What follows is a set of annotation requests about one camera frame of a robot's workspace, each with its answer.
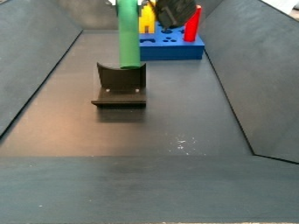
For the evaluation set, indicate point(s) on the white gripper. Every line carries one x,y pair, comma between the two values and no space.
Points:
173,12

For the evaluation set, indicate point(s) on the green oval cylinder peg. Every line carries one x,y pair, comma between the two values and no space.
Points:
128,33

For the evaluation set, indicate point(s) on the black curved fixture cradle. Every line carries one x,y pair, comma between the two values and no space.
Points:
121,86

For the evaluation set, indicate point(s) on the yellow rectangular peg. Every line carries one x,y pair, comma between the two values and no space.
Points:
147,18

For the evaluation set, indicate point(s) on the red hexagonal peg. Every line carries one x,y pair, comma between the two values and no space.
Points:
192,25

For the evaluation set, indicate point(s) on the blue shape sorter block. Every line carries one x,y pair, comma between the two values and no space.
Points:
164,45

